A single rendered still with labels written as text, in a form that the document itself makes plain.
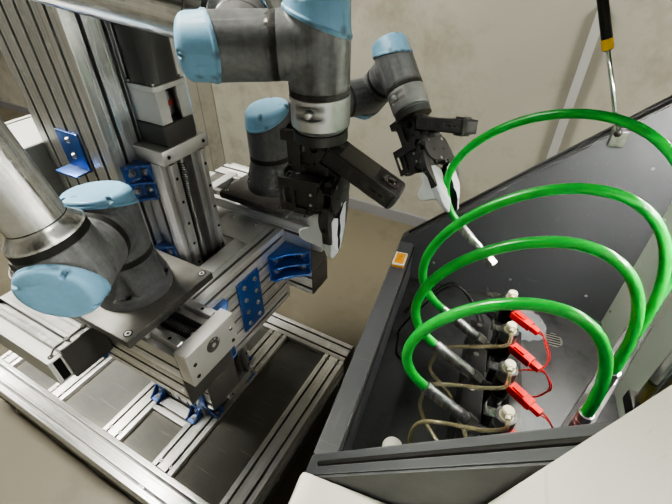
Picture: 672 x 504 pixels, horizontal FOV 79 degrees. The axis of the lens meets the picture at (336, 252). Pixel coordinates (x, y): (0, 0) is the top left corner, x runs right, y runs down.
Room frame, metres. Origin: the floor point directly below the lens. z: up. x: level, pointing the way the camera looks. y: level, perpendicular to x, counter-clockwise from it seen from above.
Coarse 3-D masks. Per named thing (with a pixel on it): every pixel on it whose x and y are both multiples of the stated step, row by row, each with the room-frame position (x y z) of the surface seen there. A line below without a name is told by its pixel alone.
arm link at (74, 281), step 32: (0, 128) 0.49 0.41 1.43; (0, 160) 0.47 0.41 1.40; (0, 192) 0.45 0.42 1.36; (32, 192) 0.47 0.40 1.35; (0, 224) 0.45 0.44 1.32; (32, 224) 0.45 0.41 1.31; (64, 224) 0.48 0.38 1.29; (96, 224) 0.54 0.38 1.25; (32, 256) 0.43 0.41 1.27; (64, 256) 0.45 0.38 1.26; (96, 256) 0.48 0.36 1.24; (32, 288) 0.42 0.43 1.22; (64, 288) 0.42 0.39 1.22; (96, 288) 0.44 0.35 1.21
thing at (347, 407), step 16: (400, 272) 0.77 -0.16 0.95; (384, 288) 0.71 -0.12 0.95; (400, 288) 0.72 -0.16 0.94; (384, 304) 0.66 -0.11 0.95; (368, 320) 0.61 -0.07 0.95; (384, 320) 0.61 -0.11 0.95; (368, 336) 0.57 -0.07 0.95; (384, 336) 0.61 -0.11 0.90; (368, 352) 0.52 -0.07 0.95; (352, 368) 0.49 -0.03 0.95; (368, 368) 0.49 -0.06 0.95; (352, 384) 0.45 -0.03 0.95; (368, 384) 0.49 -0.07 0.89; (336, 400) 0.42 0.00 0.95; (352, 400) 0.42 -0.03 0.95; (336, 416) 0.39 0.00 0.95; (352, 416) 0.39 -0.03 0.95; (336, 432) 0.36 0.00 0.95; (352, 432) 0.39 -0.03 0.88; (320, 448) 0.33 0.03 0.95; (336, 448) 0.33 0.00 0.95
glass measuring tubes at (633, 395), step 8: (664, 360) 0.42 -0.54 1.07; (664, 368) 0.41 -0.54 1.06; (656, 376) 0.41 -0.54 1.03; (664, 376) 0.40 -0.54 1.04; (648, 384) 0.41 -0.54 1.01; (656, 384) 0.40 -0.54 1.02; (664, 384) 0.38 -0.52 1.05; (632, 392) 0.43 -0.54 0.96; (640, 392) 0.41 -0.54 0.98; (648, 392) 0.40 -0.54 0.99; (656, 392) 0.39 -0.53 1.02; (624, 400) 0.42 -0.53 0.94; (632, 400) 0.41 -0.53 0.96; (640, 400) 0.41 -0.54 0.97; (624, 408) 0.41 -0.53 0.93; (632, 408) 0.40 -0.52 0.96
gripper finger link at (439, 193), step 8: (432, 168) 0.69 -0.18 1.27; (424, 176) 0.71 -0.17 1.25; (440, 176) 0.69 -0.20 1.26; (424, 184) 0.70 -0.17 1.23; (440, 184) 0.68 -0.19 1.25; (424, 192) 0.70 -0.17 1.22; (432, 192) 0.68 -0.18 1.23; (440, 192) 0.67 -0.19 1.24; (424, 200) 0.69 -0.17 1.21; (440, 200) 0.66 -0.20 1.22; (448, 200) 0.66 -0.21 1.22; (448, 208) 0.66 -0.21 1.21
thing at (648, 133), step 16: (544, 112) 0.60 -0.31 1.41; (560, 112) 0.59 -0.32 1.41; (576, 112) 0.58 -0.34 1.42; (592, 112) 0.57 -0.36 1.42; (608, 112) 0.56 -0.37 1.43; (496, 128) 0.64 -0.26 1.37; (512, 128) 0.63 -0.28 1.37; (640, 128) 0.53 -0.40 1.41; (656, 144) 0.51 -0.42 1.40; (448, 176) 0.68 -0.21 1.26; (448, 192) 0.68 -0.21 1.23
